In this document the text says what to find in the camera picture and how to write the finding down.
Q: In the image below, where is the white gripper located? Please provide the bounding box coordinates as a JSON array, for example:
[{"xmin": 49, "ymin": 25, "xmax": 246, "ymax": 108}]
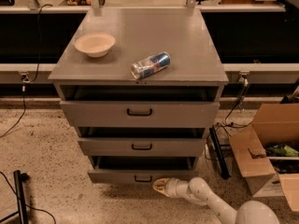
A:
[{"xmin": 152, "ymin": 178, "xmax": 191, "ymax": 198}]

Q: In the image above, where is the grey bottom drawer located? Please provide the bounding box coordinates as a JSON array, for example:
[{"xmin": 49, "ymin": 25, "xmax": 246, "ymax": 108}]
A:
[{"xmin": 88, "ymin": 156, "xmax": 198, "ymax": 184}]

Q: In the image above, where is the grey drawer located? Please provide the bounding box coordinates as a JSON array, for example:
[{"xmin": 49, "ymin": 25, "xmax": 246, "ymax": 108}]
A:
[
  {"xmin": 60, "ymin": 85, "xmax": 219, "ymax": 128},
  {"xmin": 88, "ymin": 156, "xmax": 198, "ymax": 184},
  {"xmin": 78, "ymin": 137, "xmax": 206, "ymax": 157}
]

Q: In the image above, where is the grey middle drawer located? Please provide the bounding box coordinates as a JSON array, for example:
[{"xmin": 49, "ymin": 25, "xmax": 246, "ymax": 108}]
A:
[{"xmin": 78, "ymin": 137, "xmax": 206, "ymax": 157}]

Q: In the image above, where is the grey drawer cabinet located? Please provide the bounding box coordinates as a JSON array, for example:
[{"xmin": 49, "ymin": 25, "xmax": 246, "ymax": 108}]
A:
[{"xmin": 48, "ymin": 7, "xmax": 230, "ymax": 170}]

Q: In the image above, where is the grey top drawer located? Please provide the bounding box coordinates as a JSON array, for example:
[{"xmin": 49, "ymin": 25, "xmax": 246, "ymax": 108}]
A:
[{"xmin": 60, "ymin": 85, "xmax": 219, "ymax": 128}]

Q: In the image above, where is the black bar leaning right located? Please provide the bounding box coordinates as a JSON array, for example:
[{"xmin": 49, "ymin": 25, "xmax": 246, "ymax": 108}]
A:
[{"xmin": 209, "ymin": 127, "xmax": 231, "ymax": 180}]

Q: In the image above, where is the blue silver drink can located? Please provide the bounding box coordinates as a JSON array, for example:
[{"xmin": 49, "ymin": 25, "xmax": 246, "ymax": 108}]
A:
[{"xmin": 131, "ymin": 51, "xmax": 171, "ymax": 79}]

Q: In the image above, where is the green bag in box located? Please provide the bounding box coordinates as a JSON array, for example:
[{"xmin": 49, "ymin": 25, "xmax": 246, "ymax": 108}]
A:
[{"xmin": 265, "ymin": 143, "xmax": 299, "ymax": 158}]

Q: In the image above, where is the brown cardboard box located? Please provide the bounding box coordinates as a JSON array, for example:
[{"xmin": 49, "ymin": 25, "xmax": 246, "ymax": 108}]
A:
[{"xmin": 229, "ymin": 104, "xmax": 299, "ymax": 212}]

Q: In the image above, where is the black stand on floor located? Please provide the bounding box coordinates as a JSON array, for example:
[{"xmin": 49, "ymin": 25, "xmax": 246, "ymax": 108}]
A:
[{"xmin": 0, "ymin": 170, "xmax": 30, "ymax": 224}]

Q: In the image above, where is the white paper bowl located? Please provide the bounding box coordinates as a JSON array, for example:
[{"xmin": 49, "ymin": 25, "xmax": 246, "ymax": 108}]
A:
[{"xmin": 75, "ymin": 33, "xmax": 115, "ymax": 58}]

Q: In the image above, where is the black cable on left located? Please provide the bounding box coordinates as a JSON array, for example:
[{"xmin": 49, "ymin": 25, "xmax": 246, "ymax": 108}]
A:
[{"xmin": 0, "ymin": 3, "xmax": 54, "ymax": 139}]

